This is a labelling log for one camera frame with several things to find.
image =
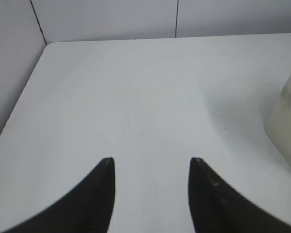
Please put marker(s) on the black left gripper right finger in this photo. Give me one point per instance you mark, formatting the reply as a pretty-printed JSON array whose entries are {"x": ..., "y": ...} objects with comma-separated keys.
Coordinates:
[{"x": 216, "y": 207}]

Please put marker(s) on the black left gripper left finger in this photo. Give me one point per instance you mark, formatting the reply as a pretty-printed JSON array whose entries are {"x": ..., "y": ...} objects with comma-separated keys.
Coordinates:
[{"x": 87, "y": 208}]

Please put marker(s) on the cream bag with mesh lid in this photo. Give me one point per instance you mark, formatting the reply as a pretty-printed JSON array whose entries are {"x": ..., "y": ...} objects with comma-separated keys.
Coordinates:
[{"x": 278, "y": 125}]

